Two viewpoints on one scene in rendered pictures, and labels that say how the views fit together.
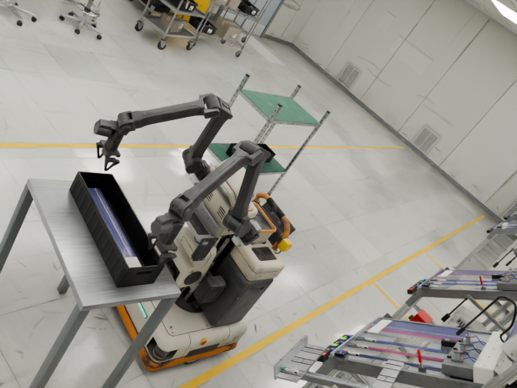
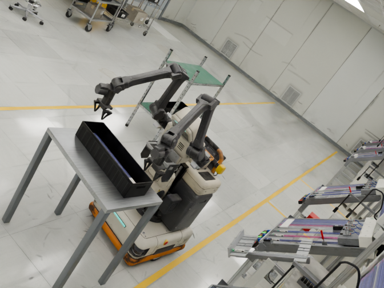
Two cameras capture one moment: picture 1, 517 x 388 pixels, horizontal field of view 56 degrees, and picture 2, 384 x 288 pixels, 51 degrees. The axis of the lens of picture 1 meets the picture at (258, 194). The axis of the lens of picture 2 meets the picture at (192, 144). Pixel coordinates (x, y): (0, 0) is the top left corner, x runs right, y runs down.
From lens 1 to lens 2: 57 cm
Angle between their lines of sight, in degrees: 6
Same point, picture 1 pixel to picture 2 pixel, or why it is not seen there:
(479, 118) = (330, 78)
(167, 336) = (142, 239)
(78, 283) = (100, 195)
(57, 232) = (77, 163)
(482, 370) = (364, 238)
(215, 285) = (175, 199)
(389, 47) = (259, 25)
